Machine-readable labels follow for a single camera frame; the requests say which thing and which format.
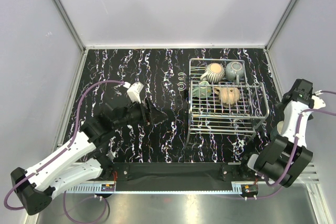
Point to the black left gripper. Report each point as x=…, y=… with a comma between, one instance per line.
x=156, y=114

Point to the mint green cup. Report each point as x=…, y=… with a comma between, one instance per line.
x=202, y=90

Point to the white ribbed ceramic mug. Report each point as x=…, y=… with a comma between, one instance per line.
x=213, y=73

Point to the tan glazed ceramic mug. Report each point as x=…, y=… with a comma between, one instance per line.
x=227, y=96

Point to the grey-blue speckled ceramic mug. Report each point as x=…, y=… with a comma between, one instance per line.
x=234, y=71

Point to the teal faceted ceramic mug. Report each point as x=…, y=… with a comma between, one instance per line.
x=273, y=134

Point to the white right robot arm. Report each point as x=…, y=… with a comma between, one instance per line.
x=286, y=156

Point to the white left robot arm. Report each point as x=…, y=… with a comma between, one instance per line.
x=79, y=159

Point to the black marble pattern mat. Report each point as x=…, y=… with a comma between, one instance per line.
x=164, y=74

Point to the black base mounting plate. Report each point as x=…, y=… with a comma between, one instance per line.
x=178, y=177

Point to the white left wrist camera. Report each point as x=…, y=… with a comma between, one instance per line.
x=134, y=90

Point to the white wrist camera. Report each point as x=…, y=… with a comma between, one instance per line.
x=318, y=102
x=134, y=90

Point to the silver wire dish rack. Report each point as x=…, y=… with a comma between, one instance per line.
x=209, y=117

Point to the aluminium frame post left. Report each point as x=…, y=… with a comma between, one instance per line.
x=67, y=21

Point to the aluminium frame post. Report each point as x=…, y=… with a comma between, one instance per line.
x=286, y=14
x=67, y=21

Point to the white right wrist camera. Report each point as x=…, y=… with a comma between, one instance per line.
x=318, y=102

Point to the aluminium frame post right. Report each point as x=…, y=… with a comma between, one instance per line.
x=286, y=14

